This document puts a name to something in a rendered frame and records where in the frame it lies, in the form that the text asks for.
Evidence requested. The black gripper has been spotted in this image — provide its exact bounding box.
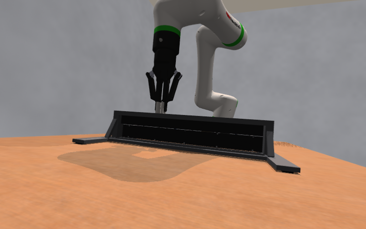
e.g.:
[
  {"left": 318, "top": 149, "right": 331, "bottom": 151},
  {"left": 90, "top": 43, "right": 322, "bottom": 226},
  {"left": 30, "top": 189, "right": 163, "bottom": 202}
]
[{"left": 146, "top": 50, "right": 182, "bottom": 114}]

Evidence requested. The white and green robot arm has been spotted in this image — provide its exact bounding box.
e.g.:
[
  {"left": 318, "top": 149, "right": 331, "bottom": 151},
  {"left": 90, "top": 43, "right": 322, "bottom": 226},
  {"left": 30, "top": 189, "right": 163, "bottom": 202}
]
[{"left": 152, "top": 0, "right": 247, "bottom": 118}]

